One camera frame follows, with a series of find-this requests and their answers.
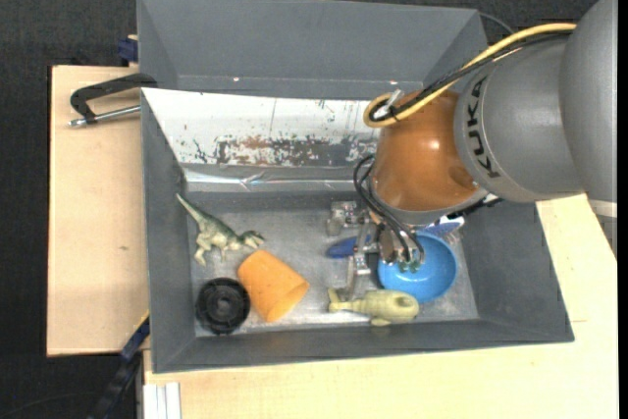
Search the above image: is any orange plastic cup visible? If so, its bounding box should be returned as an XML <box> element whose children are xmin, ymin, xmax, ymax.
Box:
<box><xmin>236</xmin><ymin>249</ymin><xmax>311</xmax><ymax>324</ymax></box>

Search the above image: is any green toy dinosaur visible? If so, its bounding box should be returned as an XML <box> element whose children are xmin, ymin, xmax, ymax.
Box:
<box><xmin>175</xmin><ymin>192</ymin><xmax>266</xmax><ymax>268</ymax></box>

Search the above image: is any blue bowl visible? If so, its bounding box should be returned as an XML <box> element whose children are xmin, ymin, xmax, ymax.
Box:
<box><xmin>376</xmin><ymin>231</ymin><xmax>459</xmax><ymax>305</ymax></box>

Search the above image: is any pale wood board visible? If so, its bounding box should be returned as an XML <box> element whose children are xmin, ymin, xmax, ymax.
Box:
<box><xmin>46</xmin><ymin>65</ymin><xmax>151</xmax><ymax>357</ymax></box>

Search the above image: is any pale green toy fish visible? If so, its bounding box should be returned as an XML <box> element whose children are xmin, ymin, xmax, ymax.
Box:
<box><xmin>326</xmin><ymin>288</ymin><xmax>421</xmax><ymax>327</ymax></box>

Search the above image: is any grey metal bin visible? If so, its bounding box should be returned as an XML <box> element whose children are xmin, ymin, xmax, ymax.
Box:
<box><xmin>134</xmin><ymin>0</ymin><xmax>576</xmax><ymax>375</ymax></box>

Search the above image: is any black round wheel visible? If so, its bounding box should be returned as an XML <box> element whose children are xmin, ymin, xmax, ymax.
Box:
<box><xmin>194</xmin><ymin>277</ymin><xmax>252</xmax><ymax>337</ymax></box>

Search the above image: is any dark blue oblong object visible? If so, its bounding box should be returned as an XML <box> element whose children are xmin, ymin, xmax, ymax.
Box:
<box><xmin>325</xmin><ymin>235</ymin><xmax>365</xmax><ymax>260</ymax></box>

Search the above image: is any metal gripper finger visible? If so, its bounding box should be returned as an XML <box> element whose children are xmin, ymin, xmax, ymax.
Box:
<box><xmin>325</xmin><ymin>200</ymin><xmax>367</xmax><ymax>237</ymax></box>
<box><xmin>342</xmin><ymin>253</ymin><xmax>373</xmax><ymax>302</ymax></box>

